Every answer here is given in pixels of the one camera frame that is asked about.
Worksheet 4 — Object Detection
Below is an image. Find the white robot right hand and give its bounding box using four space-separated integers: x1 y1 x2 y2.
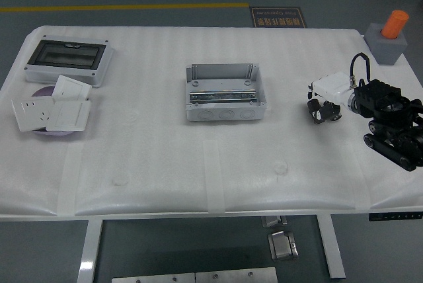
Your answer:
306 70 357 125

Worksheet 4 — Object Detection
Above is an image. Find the open grey junction box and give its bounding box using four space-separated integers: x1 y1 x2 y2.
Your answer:
184 62 268 122

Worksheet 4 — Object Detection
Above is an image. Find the grey box with dark cover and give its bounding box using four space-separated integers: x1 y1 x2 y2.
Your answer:
23 34 115 89

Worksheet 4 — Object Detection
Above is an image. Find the grey block holder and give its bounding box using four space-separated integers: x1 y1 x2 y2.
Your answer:
364 22 408 65

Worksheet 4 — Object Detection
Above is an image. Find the orange cylinder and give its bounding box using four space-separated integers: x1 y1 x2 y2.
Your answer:
380 9 410 40

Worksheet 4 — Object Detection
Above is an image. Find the black floor sign orange text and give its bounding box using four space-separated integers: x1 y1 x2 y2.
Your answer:
249 6 307 28

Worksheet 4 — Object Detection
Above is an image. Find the black table control panel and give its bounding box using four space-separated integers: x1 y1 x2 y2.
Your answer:
368 212 422 222

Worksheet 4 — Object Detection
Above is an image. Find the small silver metal block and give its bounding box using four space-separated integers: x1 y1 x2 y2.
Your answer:
260 216 288 229

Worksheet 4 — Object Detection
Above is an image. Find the white table leg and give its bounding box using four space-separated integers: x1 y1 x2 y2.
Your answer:
76 219 104 283
316 215 347 280

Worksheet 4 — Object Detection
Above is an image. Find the large silver metal block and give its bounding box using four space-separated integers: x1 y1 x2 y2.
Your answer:
267 230 300 261

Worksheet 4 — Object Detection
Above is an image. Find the white foam mat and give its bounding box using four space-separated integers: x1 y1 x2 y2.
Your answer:
0 24 423 217

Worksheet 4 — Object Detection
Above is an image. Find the grey metal plate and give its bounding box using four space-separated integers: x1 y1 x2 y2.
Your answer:
111 272 196 283

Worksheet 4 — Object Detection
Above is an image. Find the purple plate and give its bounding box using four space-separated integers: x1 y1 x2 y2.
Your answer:
31 86 93 138

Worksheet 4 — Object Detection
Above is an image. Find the white wall switch panel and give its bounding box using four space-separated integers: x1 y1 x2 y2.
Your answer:
45 99 92 132
52 75 93 101

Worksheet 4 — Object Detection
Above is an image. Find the white wall socket panel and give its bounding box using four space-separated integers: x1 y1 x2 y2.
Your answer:
11 97 56 133

